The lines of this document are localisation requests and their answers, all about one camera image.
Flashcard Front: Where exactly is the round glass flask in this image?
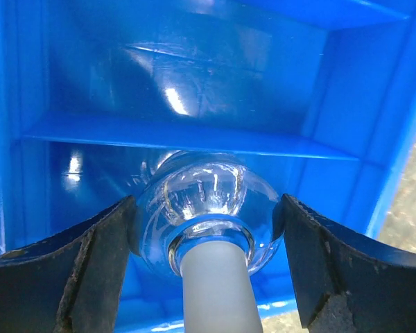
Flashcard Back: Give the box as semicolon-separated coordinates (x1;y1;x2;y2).
128;151;282;332

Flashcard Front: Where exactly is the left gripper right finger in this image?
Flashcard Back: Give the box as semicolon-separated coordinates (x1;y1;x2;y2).
273;194;416;332

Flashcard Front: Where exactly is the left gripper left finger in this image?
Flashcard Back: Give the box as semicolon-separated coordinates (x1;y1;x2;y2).
0;196;136;332

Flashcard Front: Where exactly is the blue compartment bin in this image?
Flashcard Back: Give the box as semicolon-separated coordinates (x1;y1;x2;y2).
0;1;416;332

